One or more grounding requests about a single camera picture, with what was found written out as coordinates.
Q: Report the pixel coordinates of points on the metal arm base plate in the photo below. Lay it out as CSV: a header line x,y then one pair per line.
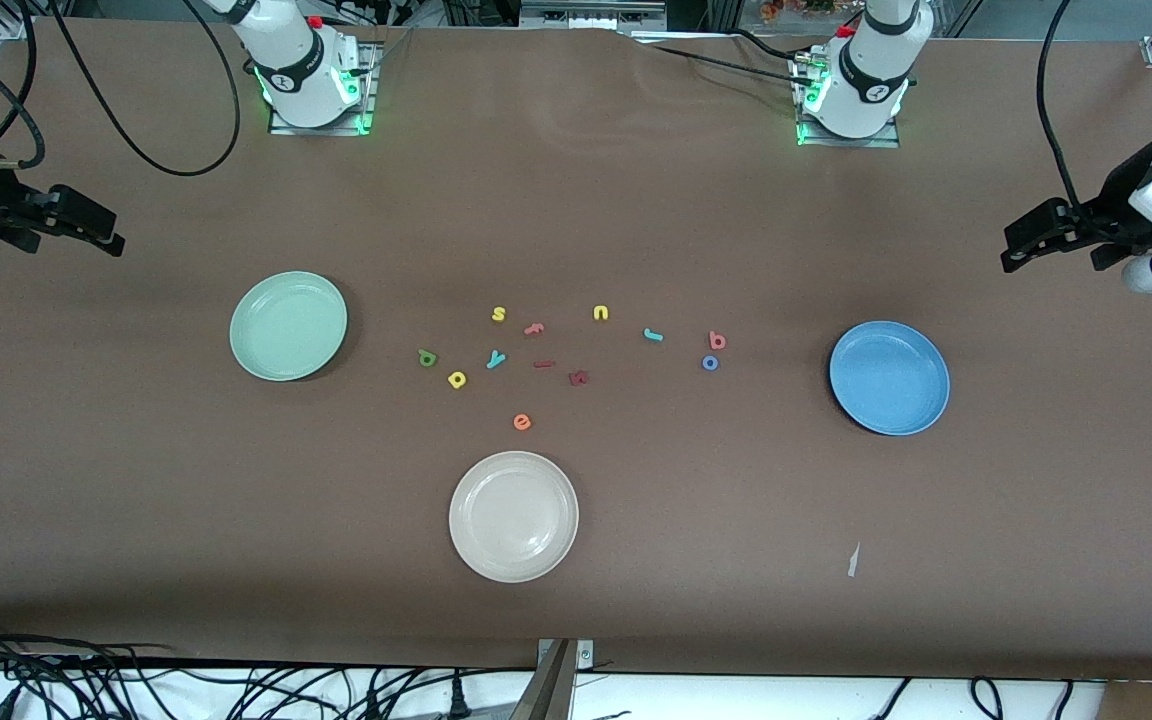
x,y
866,143
286,129

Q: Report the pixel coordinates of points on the green plate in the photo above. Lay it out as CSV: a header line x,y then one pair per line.
x,y
286,325

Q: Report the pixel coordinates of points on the blue plate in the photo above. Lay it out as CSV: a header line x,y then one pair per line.
x,y
891,378

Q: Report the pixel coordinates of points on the grey angled metal bar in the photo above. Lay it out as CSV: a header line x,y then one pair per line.
x,y
546,695

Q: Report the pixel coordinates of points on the green letter d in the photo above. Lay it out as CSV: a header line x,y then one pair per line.
x,y
427,358

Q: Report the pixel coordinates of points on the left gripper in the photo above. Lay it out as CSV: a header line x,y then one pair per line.
x,y
1108,212

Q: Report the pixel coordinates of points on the beige plate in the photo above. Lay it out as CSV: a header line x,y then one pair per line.
x,y
514,517

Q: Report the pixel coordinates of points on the brown table cover sheet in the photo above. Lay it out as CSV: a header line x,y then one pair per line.
x,y
636,600

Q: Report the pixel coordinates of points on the white paper scrap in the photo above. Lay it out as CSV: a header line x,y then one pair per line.
x,y
853,562

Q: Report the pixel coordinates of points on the teal letter y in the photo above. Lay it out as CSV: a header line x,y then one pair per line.
x,y
496,359

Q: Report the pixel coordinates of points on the silver corner bracket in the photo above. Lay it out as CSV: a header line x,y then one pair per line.
x,y
584,655

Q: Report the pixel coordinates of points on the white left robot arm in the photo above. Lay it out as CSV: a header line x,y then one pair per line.
x,y
866,80

